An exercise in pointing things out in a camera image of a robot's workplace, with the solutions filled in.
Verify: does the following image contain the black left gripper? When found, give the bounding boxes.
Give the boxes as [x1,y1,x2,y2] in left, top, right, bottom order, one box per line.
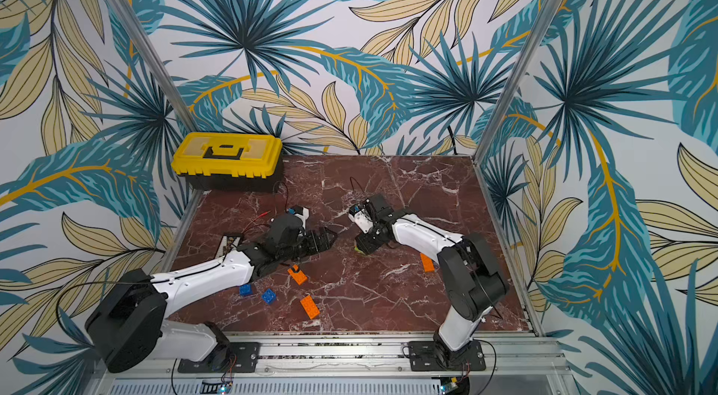
[279,225,340,263]

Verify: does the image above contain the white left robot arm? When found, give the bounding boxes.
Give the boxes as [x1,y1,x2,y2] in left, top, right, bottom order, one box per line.
[85,210,338,374]

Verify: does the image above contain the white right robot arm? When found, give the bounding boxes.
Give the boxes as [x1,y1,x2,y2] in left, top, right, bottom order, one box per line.
[349,194,510,368]

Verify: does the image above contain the small orange lego brick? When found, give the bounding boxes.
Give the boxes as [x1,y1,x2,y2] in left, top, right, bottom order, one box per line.
[420,254,436,273]

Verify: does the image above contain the blue lego brick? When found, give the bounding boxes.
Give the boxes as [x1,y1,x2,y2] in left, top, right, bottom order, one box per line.
[239,284,252,297]
[262,288,277,305]

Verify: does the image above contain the orange lego brick front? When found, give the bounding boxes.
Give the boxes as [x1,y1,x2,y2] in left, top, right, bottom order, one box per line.
[300,295,321,320]

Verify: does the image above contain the yellow black toolbox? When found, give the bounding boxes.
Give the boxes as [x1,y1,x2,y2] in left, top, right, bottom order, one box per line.
[171,132,283,192]

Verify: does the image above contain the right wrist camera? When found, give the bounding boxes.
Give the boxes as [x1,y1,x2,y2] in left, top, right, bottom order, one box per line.
[348,204,374,234]

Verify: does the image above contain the red black wires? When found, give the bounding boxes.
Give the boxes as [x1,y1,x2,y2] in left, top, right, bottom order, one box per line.
[240,209,273,239]

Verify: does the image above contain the black camera cable right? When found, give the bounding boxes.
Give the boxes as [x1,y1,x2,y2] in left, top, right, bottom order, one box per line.
[349,175,372,206]

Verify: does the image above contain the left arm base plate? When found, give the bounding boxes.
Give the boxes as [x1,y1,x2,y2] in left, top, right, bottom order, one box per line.
[178,342,261,374]

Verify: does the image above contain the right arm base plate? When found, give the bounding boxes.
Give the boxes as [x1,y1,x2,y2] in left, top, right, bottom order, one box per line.
[408,340,486,372]

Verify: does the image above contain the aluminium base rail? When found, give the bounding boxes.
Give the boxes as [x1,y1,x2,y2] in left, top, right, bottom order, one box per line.
[95,331,579,394]

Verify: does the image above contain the aluminium corner post right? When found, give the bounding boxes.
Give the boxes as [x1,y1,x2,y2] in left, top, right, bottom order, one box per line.
[472,0,563,168]

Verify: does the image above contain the aluminium corner post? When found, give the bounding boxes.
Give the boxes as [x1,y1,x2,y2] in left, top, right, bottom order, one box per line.
[472,0,563,168]
[72,0,202,118]

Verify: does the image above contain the aluminium corner post left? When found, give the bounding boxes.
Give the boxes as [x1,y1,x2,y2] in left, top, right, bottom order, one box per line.
[72,0,202,118]

